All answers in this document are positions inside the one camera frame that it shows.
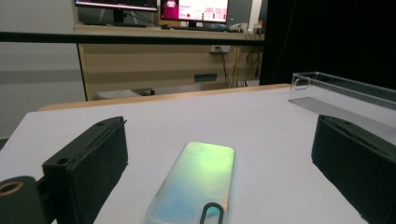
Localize black keyboard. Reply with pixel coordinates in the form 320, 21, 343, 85
169, 25, 228, 32

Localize wooden table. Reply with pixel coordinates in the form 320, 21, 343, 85
38, 83, 292, 112

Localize clear acrylic tray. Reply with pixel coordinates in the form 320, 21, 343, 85
288, 71, 396, 146

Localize dark-screen monitor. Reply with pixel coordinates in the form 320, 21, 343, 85
74, 0, 158, 26

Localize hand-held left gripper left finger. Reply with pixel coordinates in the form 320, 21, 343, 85
41, 116, 129, 224

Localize bundle of cables under desk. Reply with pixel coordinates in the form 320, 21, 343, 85
218, 46, 263, 89

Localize wooden desk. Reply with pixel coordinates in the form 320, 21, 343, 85
74, 22, 265, 101

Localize monitor with pink screen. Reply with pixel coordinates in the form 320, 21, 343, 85
160, 0, 230, 29

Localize white partition panel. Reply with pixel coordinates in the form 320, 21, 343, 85
0, 0, 87, 139

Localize iridescent phone case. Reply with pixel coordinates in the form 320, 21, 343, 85
145, 141, 236, 224

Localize white wall socket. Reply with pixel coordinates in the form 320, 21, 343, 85
209, 45, 232, 54

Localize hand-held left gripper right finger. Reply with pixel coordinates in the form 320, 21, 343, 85
311, 114, 396, 224

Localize black curtain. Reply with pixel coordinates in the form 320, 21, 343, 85
260, 0, 396, 91

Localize black horizontal bar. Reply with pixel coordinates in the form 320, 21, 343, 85
0, 31, 265, 46

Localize white table board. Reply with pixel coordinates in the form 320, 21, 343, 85
0, 85, 396, 224

